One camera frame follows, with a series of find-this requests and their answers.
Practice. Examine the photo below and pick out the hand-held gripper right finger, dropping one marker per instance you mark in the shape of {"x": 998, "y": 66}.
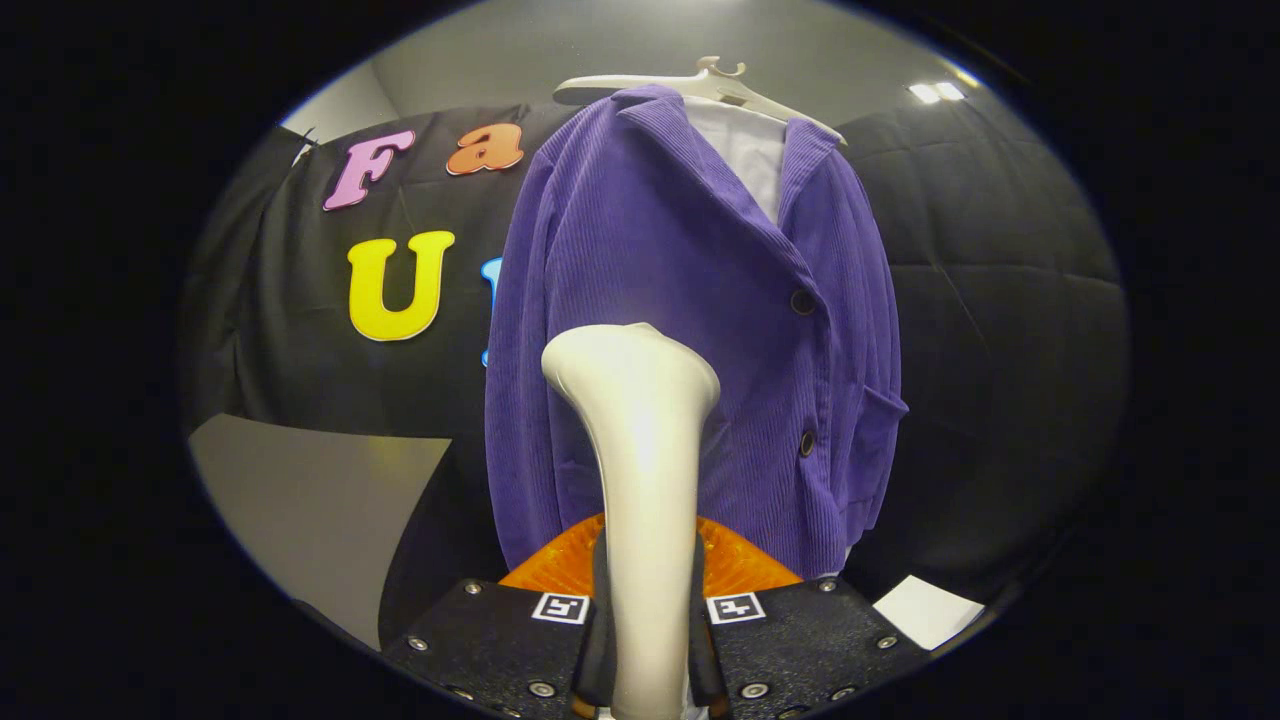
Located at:
{"x": 800, "y": 640}

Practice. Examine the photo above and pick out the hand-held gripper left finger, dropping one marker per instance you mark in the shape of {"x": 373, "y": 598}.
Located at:
{"x": 510, "y": 640}

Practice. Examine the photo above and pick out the white garment steamer head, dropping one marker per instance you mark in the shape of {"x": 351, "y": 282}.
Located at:
{"x": 645, "y": 450}

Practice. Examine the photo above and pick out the white clothes hanger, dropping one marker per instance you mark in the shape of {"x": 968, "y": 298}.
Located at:
{"x": 600, "y": 88}

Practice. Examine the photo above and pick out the grey cabinet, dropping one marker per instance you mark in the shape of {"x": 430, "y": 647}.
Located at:
{"x": 310, "y": 500}

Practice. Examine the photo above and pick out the white mannequin torso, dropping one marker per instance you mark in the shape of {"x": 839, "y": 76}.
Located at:
{"x": 745, "y": 150}

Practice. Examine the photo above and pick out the rectangular ceiling light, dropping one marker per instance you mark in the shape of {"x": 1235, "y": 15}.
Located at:
{"x": 925, "y": 93}

